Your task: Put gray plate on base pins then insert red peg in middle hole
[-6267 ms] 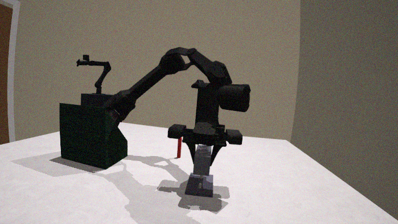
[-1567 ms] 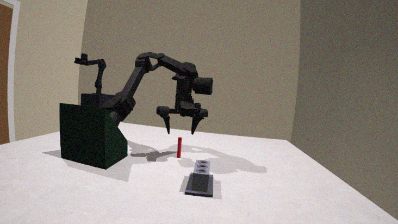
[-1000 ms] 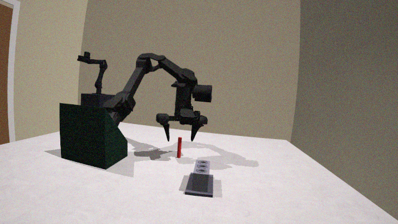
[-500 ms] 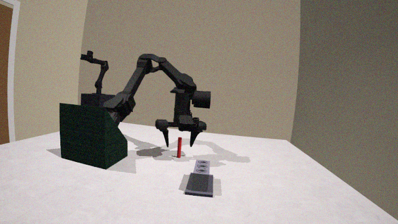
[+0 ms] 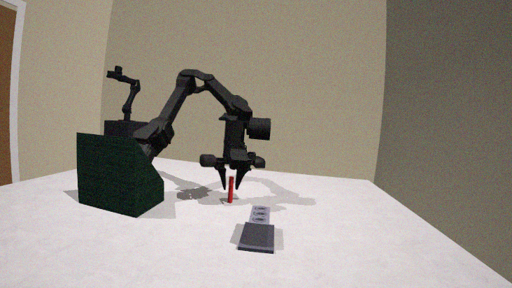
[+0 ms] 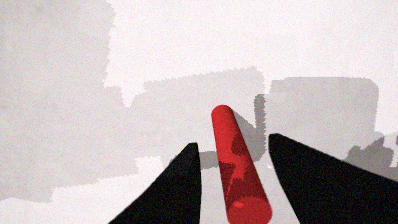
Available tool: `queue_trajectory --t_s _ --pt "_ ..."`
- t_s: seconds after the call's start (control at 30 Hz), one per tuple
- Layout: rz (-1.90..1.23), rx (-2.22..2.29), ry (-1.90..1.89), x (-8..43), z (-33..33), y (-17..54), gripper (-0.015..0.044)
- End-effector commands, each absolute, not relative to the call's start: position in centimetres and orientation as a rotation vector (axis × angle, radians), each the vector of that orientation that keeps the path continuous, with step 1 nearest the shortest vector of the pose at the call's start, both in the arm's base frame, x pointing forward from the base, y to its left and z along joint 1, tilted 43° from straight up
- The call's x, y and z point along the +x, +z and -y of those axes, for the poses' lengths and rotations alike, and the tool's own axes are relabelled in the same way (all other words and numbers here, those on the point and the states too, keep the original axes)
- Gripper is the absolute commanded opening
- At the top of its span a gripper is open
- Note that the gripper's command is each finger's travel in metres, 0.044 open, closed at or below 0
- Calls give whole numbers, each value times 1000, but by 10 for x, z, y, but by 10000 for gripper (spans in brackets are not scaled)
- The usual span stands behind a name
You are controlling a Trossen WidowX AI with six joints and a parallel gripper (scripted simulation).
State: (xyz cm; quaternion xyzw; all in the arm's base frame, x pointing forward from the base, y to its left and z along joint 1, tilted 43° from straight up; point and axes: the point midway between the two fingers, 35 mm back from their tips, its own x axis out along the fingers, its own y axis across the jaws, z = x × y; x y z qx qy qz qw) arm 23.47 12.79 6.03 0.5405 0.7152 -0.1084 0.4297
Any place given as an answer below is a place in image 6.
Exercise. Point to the red peg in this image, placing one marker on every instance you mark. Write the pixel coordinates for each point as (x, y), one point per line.
(245, 199)

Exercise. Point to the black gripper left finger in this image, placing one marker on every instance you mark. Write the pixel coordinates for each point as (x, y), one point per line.
(174, 197)

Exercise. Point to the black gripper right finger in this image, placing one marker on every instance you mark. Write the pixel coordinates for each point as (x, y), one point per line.
(321, 189)

